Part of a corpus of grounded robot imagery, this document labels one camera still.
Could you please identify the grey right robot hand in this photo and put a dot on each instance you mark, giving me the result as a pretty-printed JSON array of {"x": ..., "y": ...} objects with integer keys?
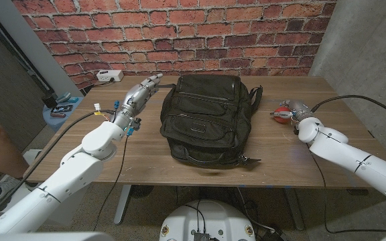
[{"x": 298, "y": 109}]

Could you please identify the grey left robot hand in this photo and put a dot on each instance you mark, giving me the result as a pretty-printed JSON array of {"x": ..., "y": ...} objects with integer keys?
[{"x": 136, "y": 100}]

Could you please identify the red apple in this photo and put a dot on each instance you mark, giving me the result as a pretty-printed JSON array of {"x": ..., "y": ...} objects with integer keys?
[{"x": 281, "y": 117}]

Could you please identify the black backpack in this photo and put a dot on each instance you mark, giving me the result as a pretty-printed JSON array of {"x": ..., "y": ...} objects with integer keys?
[{"x": 209, "y": 117}]

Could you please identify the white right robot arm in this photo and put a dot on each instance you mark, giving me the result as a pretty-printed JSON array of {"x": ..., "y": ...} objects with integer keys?
[{"x": 347, "y": 157}]

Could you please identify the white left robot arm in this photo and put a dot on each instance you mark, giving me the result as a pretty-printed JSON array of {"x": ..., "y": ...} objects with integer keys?
[{"x": 62, "y": 180}]

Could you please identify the white power strip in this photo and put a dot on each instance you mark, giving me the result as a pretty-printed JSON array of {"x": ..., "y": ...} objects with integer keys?
[{"x": 109, "y": 75}]

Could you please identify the teal small flat case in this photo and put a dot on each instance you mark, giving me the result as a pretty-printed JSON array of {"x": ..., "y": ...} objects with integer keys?
[{"x": 73, "y": 99}]

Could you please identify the grey teal small device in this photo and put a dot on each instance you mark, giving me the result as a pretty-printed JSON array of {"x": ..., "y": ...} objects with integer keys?
[{"x": 63, "y": 97}]

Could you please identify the small red object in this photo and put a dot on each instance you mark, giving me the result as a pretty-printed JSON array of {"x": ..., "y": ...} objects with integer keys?
[{"x": 58, "y": 115}]

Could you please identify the light blue round stool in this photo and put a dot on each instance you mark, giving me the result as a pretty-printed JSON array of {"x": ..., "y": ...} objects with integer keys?
[{"x": 57, "y": 122}]

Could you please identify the black cup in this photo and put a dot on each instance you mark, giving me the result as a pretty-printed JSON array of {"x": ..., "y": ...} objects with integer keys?
[{"x": 49, "y": 101}]

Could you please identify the red brick printed backdrop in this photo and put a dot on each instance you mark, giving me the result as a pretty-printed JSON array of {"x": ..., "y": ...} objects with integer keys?
[{"x": 246, "y": 33}]

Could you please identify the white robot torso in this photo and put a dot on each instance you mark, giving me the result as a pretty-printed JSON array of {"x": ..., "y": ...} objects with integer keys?
[{"x": 213, "y": 217}]

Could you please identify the black door rail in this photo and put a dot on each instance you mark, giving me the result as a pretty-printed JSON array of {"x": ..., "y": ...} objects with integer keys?
[{"x": 29, "y": 70}]

